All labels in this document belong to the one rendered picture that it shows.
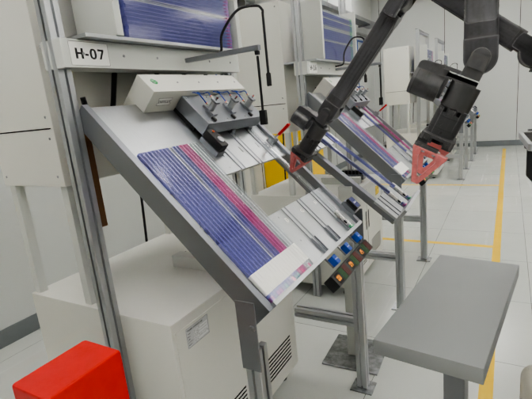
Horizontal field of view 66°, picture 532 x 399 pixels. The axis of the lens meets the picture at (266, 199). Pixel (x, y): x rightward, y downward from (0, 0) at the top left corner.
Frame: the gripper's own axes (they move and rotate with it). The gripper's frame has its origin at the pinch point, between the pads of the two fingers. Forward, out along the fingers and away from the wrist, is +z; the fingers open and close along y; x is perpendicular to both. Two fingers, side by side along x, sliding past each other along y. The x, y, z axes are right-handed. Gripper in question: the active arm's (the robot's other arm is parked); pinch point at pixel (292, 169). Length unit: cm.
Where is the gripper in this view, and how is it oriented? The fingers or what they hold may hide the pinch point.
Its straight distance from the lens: 149.8
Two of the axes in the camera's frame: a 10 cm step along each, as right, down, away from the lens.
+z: -4.6, 7.4, 4.9
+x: 7.4, 6.2, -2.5
